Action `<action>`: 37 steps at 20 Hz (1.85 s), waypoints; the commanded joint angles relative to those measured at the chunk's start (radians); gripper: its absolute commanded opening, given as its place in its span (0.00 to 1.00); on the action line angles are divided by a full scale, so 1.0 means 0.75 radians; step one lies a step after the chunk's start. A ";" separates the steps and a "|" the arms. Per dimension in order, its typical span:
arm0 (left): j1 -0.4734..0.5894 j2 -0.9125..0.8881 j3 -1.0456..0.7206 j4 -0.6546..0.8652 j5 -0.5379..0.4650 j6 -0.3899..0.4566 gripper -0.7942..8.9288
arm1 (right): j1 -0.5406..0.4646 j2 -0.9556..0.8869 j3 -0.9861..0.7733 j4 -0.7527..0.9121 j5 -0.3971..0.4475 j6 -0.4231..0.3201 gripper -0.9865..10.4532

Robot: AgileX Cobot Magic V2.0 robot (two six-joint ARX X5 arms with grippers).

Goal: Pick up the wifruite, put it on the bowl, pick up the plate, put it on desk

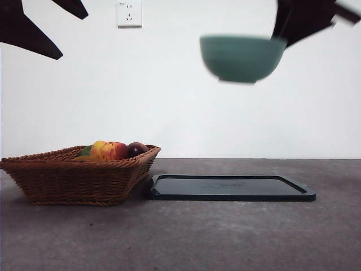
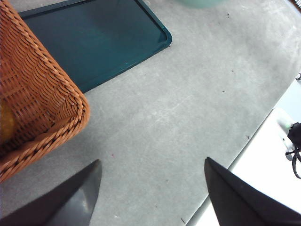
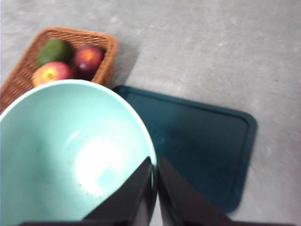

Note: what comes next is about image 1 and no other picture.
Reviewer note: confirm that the black rectangular tray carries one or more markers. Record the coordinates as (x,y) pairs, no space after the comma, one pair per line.
(225,189)

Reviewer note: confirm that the brown kiwifruit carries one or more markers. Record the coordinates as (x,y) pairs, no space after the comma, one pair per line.
(84,159)

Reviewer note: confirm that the green fruit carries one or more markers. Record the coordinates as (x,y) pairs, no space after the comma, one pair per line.
(85,152)

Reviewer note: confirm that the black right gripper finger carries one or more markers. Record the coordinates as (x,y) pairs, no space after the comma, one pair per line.
(313,19)
(282,17)

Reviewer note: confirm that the teal ribbed bowl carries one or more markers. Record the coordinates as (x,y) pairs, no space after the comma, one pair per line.
(242,59)

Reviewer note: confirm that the dark red plum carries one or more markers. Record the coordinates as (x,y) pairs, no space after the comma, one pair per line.
(136,149)

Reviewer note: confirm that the red yellow apple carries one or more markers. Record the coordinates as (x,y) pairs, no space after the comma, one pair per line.
(108,151)

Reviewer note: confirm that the brown wicker basket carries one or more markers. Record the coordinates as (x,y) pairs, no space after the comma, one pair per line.
(70,180)

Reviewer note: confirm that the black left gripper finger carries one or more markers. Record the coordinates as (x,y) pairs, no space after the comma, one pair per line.
(73,7)
(22,34)

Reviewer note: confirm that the white wall socket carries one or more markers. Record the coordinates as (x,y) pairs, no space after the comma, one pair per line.
(129,14)

